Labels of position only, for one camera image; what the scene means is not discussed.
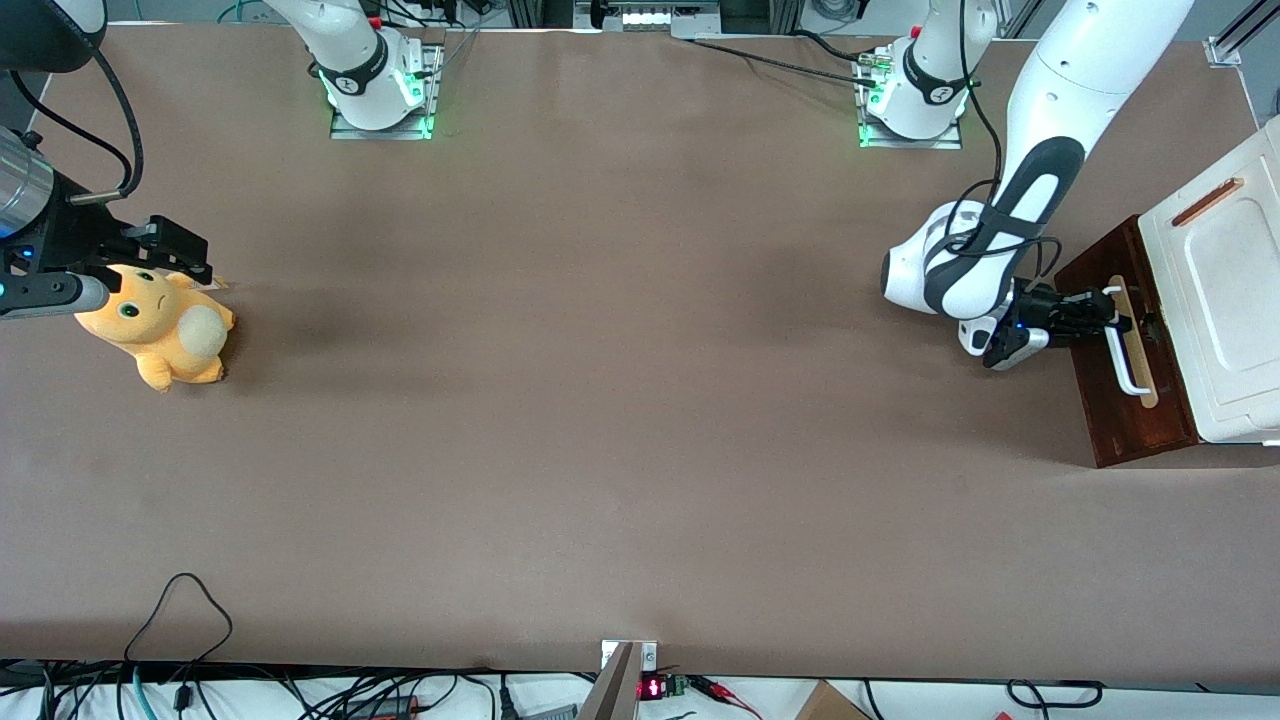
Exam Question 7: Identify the aluminium corner bracket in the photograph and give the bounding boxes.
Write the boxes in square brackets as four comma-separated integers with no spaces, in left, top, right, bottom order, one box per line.
[1205,0,1280,69]

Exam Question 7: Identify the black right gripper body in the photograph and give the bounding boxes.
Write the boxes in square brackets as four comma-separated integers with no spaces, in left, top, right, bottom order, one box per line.
[0,172,153,279]

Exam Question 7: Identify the red clip leads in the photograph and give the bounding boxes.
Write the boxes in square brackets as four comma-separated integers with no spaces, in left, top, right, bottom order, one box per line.
[690,676,763,717]

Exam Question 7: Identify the black flat cable loop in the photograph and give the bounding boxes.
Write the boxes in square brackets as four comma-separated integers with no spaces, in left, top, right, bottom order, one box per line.
[1005,679,1104,710]

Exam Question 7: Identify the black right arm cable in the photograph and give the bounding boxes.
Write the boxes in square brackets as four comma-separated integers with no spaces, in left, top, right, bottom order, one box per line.
[8,45,146,206]

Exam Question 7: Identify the brown strip handle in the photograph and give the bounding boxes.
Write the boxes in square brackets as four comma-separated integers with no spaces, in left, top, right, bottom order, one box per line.
[1172,177,1245,227]

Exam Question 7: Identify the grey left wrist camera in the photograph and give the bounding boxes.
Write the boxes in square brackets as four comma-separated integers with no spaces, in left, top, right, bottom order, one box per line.
[958,315,1053,373]

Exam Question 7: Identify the black looped cable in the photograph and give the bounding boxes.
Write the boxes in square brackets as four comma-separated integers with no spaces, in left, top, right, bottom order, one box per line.
[122,572,234,666]

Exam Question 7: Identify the brown wooden drawer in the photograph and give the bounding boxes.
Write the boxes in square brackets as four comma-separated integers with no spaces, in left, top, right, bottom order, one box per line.
[1055,215,1201,469]

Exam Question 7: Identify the white drawer handle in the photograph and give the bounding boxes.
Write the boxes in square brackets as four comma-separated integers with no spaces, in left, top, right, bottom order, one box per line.
[1103,285,1158,398]

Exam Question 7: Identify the black cable across table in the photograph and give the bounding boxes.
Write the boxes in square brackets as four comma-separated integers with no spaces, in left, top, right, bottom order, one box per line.
[685,36,883,89]

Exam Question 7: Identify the yellow orange plush toy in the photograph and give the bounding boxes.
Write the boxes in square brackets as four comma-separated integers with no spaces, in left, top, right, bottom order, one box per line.
[75,262,237,393]

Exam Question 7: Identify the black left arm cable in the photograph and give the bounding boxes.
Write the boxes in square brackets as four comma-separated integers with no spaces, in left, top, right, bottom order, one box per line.
[935,0,1066,301]

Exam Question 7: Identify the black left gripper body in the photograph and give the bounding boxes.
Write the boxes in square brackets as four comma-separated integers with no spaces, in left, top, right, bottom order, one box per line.
[1012,282,1098,347]

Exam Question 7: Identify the grey metal mount bar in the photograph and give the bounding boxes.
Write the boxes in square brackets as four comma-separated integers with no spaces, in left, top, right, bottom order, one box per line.
[575,642,641,720]

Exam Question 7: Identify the silver bracket plate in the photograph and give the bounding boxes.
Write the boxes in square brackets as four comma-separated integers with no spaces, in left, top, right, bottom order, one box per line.
[600,640,659,673]

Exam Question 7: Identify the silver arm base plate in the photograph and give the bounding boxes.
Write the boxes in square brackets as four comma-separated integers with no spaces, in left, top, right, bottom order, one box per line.
[858,50,963,151]
[330,40,446,141]

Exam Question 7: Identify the white cabinet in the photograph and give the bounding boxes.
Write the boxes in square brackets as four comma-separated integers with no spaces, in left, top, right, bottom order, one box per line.
[1138,115,1280,446]

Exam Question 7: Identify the lit device on frame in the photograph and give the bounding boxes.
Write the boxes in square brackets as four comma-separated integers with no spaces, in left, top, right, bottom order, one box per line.
[575,0,721,39]

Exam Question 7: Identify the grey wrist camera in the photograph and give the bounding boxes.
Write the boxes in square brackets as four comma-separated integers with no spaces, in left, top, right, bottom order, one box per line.
[958,315,1053,373]
[0,272,111,321]

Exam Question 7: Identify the brown cardboard box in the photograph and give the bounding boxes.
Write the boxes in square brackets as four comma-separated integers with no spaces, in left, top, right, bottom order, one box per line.
[795,680,873,720]

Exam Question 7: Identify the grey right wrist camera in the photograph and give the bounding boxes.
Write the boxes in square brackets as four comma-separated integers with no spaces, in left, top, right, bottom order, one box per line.
[0,272,111,321]

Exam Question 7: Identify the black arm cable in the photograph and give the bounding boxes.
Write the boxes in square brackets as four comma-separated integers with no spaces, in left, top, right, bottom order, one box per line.
[935,0,1066,301]
[8,45,146,206]

